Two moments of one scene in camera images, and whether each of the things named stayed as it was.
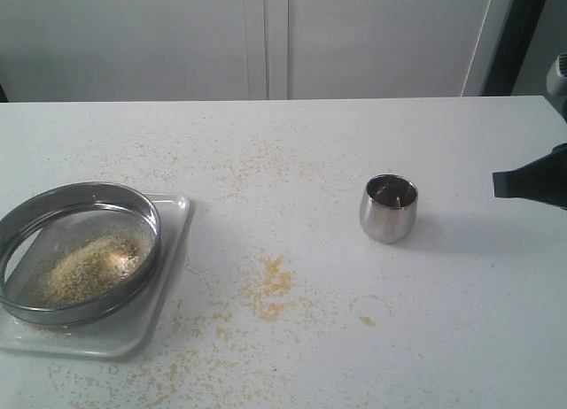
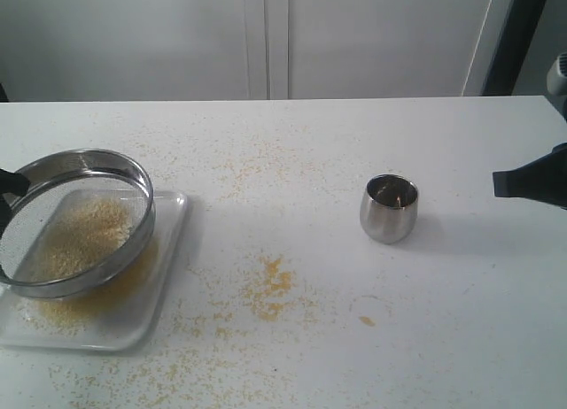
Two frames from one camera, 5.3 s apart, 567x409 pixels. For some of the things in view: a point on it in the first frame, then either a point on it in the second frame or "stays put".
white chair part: (556, 77) stays put
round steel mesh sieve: (41, 199) to (85, 216)
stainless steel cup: (388, 207) stays put
